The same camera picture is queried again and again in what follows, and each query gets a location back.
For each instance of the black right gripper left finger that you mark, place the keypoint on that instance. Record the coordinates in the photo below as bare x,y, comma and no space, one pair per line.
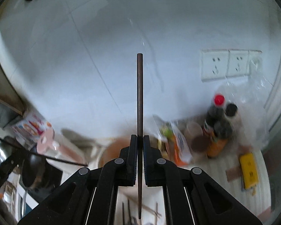
88,196

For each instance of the brown lid jar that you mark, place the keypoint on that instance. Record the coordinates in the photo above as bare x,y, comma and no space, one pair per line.
196,140

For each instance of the red cap bottle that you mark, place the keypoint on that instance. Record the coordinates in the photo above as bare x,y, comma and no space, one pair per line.
214,114

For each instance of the black wok pan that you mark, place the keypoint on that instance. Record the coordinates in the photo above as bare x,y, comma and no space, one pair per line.
38,173

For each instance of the striped cat table mat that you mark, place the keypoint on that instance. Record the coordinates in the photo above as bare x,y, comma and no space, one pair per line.
257,199

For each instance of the white wall socket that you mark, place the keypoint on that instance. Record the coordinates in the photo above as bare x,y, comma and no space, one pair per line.
254,61
237,63
214,64

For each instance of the brown card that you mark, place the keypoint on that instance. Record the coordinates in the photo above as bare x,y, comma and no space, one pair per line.
233,173

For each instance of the white wall socket right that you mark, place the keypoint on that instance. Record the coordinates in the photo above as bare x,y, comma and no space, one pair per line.
254,61

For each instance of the white wall socket middle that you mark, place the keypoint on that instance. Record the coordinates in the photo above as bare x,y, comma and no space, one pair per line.
237,63

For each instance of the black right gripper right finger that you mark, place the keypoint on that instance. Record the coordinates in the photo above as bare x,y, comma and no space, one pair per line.
191,196

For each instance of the white wall socket left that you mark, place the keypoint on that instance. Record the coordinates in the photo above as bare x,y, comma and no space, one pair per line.
214,64

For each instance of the cream utensil holder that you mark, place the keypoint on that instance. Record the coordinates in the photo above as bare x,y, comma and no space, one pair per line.
113,150

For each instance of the clear plastic bag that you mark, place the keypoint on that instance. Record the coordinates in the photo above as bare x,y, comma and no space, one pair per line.
252,131

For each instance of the pink electric kettle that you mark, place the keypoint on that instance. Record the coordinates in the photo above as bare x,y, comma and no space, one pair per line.
57,146

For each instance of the dark soy sauce bottle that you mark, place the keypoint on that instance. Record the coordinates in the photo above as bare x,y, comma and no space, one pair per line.
223,130

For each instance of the colourful wall sticker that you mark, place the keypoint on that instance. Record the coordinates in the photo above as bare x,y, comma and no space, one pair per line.
31,127

